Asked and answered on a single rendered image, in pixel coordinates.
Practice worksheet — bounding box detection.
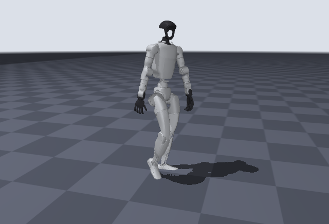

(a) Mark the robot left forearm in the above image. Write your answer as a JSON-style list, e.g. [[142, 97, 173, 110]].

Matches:
[[181, 73, 192, 95]]

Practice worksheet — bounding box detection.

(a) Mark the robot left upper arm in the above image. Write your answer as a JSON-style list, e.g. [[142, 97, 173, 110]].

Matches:
[[176, 46, 189, 75]]

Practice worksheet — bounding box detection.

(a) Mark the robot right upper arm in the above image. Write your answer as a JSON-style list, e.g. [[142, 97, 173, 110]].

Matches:
[[144, 44, 159, 77]]

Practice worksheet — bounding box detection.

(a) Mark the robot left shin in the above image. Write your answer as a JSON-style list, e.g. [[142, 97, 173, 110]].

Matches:
[[161, 134, 174, 166]]

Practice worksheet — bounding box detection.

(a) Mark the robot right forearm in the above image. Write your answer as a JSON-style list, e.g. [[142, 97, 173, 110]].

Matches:
[[138, 67, 149, 98]]

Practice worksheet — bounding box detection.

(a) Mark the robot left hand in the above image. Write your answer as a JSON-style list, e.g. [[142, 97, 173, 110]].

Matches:
[[184, 89, 194, 111]]

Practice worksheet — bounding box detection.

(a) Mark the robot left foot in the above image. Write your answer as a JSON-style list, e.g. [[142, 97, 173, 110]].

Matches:
[[158, 164, 178, 170]]

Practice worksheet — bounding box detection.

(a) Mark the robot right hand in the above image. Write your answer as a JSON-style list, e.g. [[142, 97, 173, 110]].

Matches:
[[134, 92, 147, 114]]

